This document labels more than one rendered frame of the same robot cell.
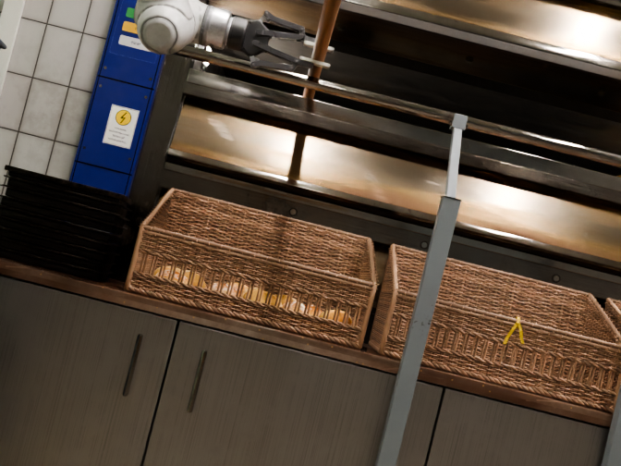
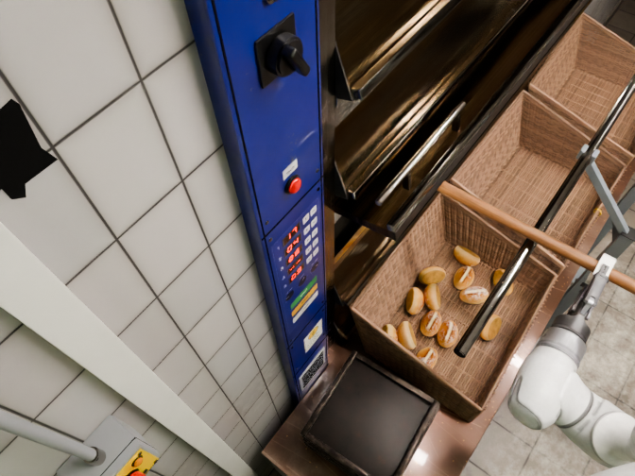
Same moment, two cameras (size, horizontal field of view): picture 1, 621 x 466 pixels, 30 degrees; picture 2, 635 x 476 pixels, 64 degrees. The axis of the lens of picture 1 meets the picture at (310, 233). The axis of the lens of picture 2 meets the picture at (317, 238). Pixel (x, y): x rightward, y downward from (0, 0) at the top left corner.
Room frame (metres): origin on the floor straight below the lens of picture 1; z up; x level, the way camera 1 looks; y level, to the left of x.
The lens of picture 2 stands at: (2.73, 0.91, 2.27)
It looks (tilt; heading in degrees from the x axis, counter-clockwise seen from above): 59 degrees down; 310
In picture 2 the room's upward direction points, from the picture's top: 3 degrees counter-clockwise
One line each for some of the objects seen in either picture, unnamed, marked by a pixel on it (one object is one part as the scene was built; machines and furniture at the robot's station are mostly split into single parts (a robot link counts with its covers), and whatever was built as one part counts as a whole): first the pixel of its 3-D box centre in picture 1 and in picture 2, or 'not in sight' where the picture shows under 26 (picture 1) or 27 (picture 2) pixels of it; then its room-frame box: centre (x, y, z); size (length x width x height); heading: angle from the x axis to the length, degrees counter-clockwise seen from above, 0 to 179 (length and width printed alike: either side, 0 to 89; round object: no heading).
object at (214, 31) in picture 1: (217, 28); (560, 348); (2.57, 0.31, 1.20); 0.09 x 0.06 x 0.09; 1
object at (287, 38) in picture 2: not in sight; (287, 39); (3.05, 0.57, 1.92); 0.06 x 0.04 x 0.11; 90
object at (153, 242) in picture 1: (258, 262); (454, 299); (2.84, 0.11, 0.72); 0.56 x 0.49 x 0.28; 92
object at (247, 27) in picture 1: (249, 36); (574, 321); (2.57, 0.24, 1.20); 0.09 x 0.07 x 0.08; 91
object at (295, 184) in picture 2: not in sight; (293, 179); (3.06, 0.57, 1.67); 0.03 x 0.02 x 0.06; 90
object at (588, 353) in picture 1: (493, 321); (535, 183); (2.84, -0.49, 0.72); 0.56 x 0.49 x 0.28; 90
